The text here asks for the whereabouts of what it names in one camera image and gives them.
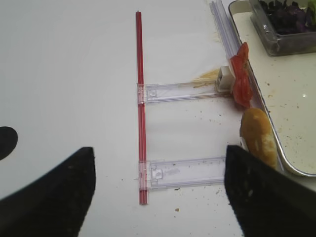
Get red tomato slices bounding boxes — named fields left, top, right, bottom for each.
left=230, top=42, right=253, bottom=109

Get left upper clear track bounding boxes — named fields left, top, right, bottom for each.
left=137, top=81, right=231, bottom=104

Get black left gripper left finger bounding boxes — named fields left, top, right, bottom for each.
left=0, top=147, right=96, bottom=237

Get left lower clear track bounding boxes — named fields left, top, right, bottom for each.
left=138, top=157, right=225, bottom=190

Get left bun half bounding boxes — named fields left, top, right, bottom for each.
left=239, top=108, right=278, bottom=169

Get clear track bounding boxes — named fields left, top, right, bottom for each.
left=138, top=157, right=225, bottom=190
left=137, top=81, right=231, bottom=104

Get left red plastic rail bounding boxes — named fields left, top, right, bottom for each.
left=136, top=11, right=149, bottom=205

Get white pusher block left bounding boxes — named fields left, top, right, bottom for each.
left=215, top=66, right=236, bottom=93

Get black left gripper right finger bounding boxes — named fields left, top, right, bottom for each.
left=224, top=145, right=316, bottom=237

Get left long clear divider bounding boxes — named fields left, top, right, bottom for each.
left=209, top=0, right=284, bottom=173

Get purple cabbage shreds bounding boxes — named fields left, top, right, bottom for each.
left=259, top=0, right=316, bottom=35

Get white metal tray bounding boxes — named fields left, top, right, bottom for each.
left=228, top=0, right=316, bottom=177

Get clear plastic salad container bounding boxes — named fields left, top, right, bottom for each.
left=249, top=0, right=316, bottom=56

